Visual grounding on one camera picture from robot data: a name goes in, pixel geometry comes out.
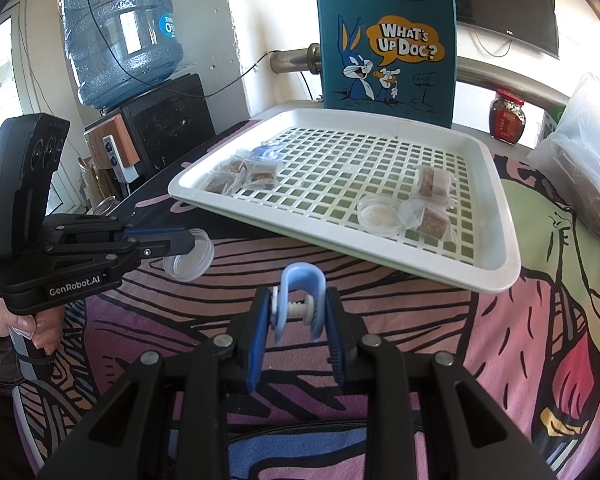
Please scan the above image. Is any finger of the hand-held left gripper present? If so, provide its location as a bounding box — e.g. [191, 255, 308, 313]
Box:
[42, 232, 196, 273]
[47, 214, 191, 241]

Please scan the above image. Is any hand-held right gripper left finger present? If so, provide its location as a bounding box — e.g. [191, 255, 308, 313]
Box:
[37, 285, 281, 480]

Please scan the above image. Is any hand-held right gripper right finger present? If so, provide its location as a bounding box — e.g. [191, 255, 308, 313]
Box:
[325, 287, 561, 480]

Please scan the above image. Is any clear round dish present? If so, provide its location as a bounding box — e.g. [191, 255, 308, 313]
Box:
[162, 228, 215, 282]
[356, 195, 403, 236]

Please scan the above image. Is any blue flower hair clip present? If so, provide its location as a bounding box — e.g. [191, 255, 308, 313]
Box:
[252, 142, 285, 163]
[270, 263, 327, 346]

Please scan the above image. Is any clear-wrapped brown snack packet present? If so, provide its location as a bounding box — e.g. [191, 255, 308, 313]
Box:
[414, 162, 456, 206]
[399, 199, 456, 241]
[245, 160, 281, 191]
[225, 150, 253, 176]
[200, 170, 238, 196]

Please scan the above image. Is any white perforated tray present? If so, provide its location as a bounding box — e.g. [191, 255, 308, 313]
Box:
[167, 108, 523, 295]

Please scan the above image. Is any person's left hand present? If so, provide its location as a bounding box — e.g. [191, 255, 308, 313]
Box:
[0, 297, 67, 358]

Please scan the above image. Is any small glass jar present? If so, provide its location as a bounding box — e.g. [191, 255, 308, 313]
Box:
[86, 194, 120, 217]

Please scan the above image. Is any black orange water dispenser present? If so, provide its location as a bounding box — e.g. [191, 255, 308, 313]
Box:
[84, 72, 217, 186]

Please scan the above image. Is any blue water jug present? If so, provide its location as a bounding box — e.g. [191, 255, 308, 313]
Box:
[57, 0, 185, 110]

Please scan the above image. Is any blue cartoon rabbit tote bag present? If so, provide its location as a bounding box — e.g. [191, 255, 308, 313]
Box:
[314, 0, 458, 130]

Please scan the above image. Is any red sauce jar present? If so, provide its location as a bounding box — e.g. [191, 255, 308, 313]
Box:
[489, 88, 526, 147]

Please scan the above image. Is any green white carton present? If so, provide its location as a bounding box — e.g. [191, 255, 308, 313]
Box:
[540, 105, 568, 148]

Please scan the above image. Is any clear plastic bag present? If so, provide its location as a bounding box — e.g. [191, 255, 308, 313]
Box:
[527, 72, 600, 251]

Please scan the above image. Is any stainless steel bed rail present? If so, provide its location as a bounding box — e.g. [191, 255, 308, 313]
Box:
[270, 42, 573, 111]

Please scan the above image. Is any black wall television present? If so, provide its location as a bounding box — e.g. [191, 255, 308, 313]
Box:
[440, 0, 561, 59]

